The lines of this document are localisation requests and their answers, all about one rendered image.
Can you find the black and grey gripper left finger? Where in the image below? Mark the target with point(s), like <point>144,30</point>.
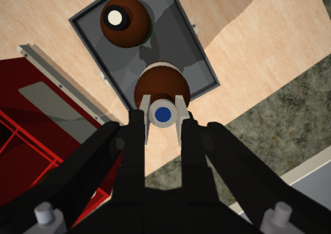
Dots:
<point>55,204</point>

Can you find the dark grey tray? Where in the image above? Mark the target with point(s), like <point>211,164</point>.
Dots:
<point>173,39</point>

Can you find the red divided crate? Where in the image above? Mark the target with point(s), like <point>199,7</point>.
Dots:
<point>35,109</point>

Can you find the brown bottle with white and blue cap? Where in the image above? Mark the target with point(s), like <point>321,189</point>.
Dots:
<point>162,80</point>

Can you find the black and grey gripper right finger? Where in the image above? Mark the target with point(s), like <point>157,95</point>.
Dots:
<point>270,204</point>

